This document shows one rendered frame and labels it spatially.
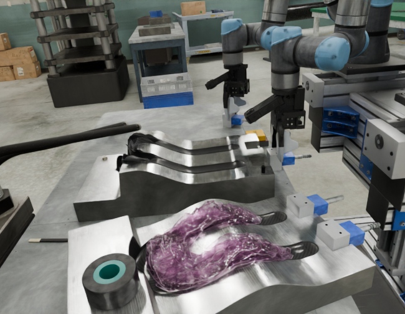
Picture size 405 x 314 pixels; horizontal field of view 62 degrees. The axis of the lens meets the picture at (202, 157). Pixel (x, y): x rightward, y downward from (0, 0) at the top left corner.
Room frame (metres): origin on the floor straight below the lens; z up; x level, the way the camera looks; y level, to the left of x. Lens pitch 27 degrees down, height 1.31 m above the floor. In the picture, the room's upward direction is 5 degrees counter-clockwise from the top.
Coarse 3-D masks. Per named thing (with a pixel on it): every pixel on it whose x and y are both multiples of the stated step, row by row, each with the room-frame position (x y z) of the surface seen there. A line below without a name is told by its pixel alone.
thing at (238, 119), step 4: (224, 116) 1.26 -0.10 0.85; (232, 116) 1.27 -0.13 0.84; (236, 116) 1.27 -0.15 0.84; (240, 116) 1.27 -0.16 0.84; (224, 120) 1.26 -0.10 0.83; (232, 120) 1.25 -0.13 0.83; (236, 120) 1.25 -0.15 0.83; (240, 120) 1.24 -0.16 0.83; (244, 120) 1.25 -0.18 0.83; (224, 124) 1.27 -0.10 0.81; (228, 124) 1.26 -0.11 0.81; (232, 124) 1.25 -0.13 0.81; (236, 124) 1.25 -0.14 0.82; (240, 124) 1.24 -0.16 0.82
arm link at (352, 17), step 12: (348, 0) 0.88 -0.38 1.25; (360, 0) 0.87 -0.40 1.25; (336, 12) 0.91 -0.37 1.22; (348, 12) 0.88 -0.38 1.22; (360, 12) 0.87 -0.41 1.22; (336, 24) 0.90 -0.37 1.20; (348, 24) 0.88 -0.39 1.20; (360, 24) 0.87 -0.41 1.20; (348, 36) 0.86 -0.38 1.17; (360, 36) 0.87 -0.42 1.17; (360, 48) 0.88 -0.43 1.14
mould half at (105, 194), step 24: (144, 144) 0.86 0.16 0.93; (192, 144) 0.94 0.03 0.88; (216, 144) 0.92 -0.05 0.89; (240, 144) 0.90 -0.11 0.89; (96, 168) 0.88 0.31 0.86; (120, 168) 0.73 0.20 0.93; (144, 168) 0.72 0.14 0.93; (168, 168) 0.75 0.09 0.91; (240, 168) 0.75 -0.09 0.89; (96, 192) 0.75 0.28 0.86; (120, 192) 0.71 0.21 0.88; (144, 192) 0.71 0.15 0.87; (168, 192) 0.71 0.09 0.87; (192, 192) 0.71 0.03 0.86; (216, 192) 0.71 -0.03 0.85; (240, 192) 0.71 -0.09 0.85; (264, 192) 0.71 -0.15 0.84; (96, 216) 0.71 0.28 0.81; (120, 216) 0.71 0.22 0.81
